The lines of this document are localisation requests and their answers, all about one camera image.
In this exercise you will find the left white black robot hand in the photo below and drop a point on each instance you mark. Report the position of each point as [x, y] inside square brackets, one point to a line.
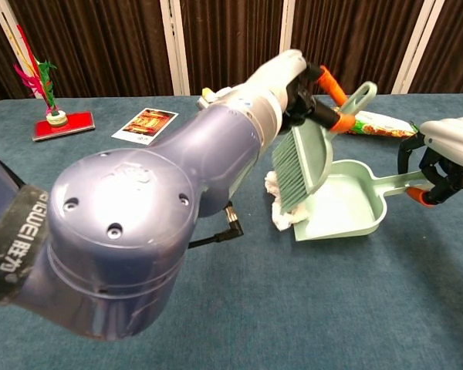
[285, 73]

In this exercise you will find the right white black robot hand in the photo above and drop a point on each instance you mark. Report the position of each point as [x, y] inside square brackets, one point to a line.
[455, 142]

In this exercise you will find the mint green hand broom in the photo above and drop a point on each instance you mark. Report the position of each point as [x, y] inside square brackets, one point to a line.
[312, 154]

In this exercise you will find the white paper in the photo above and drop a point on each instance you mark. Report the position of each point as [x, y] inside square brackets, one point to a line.
[283, 220]
[272, 185]

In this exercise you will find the mint green dustpan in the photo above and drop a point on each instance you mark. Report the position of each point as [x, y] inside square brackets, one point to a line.
[339, 208]

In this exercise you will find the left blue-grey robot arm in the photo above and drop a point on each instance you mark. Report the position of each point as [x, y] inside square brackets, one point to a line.
[119, 216]

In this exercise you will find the penguin plush toy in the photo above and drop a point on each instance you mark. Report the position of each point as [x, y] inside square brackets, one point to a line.
[207, 93]

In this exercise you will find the brown pleated folding screen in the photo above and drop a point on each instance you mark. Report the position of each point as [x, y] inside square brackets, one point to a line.
[231, 38]

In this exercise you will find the green snack bag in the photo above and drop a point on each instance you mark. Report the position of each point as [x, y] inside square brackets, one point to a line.
[382, 125]

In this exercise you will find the white photo card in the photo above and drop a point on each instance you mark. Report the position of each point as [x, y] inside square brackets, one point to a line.
[146, 123]

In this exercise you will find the red rectangular box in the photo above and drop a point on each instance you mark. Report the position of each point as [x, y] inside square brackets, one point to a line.
[75, 125]

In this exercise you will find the blue felt table mat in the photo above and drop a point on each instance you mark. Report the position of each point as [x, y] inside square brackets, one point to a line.
[293, 308]

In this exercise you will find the colourful feather shuttlecock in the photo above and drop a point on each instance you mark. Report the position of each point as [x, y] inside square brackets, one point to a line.
[58, 119]

